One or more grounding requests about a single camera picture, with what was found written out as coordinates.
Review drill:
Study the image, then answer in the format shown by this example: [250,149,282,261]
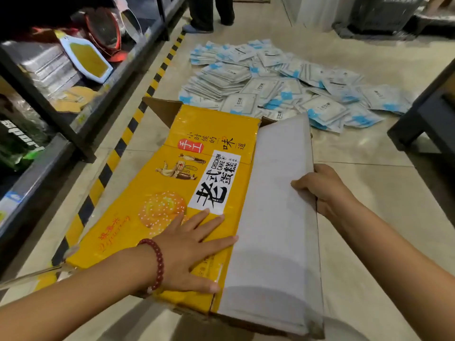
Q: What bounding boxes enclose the person's left hand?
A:
[153,208,239,295]

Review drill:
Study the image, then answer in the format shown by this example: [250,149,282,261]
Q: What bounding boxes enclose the person's right hand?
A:
[291,163,356,221]

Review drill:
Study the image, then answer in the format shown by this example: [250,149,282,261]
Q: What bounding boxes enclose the brown cardboard box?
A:
[0,97,326,340]

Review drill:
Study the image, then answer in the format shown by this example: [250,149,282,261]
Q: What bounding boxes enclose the black metal store shelving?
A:
[0,0,189,278]

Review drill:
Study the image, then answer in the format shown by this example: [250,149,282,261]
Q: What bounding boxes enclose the person's left forearm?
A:
[0,244,161,341]

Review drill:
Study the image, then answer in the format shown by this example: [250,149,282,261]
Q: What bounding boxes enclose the person's right forearm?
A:
[325,198,455,341]

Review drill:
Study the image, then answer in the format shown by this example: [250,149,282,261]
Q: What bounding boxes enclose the person's light grey trousers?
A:
[323,315,370,341]

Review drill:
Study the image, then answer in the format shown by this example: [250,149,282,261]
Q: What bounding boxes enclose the black wooden display stand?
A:
[387,58,455,164]

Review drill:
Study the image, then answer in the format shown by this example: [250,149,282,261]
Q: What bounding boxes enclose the pile of white blue sheets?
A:
[177,38,415,135]

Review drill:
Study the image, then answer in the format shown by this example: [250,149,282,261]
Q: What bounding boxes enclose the yellow white pillar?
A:
[281,0,356,32]

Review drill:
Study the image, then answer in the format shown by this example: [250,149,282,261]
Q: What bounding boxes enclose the dark grey bin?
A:
[334,0,427,38]

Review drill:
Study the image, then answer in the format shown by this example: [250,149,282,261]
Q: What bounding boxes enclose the tan bear shaped item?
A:
[49,85,104,114]

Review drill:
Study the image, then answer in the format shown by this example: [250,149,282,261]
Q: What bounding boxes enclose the white blue framed mirror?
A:
[54,30,114,85]

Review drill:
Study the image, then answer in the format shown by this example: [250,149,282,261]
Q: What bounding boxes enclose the white oval mirror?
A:
[112,0,144,43]

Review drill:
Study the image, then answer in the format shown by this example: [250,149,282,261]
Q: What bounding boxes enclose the stack of clear plastic packs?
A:
[1,42,81,100]

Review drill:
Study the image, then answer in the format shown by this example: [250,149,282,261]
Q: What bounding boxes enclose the red round mirror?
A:
[83,7,129,63]

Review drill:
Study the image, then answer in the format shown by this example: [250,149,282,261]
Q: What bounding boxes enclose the red bead bracelet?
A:
[136,238,165,295]

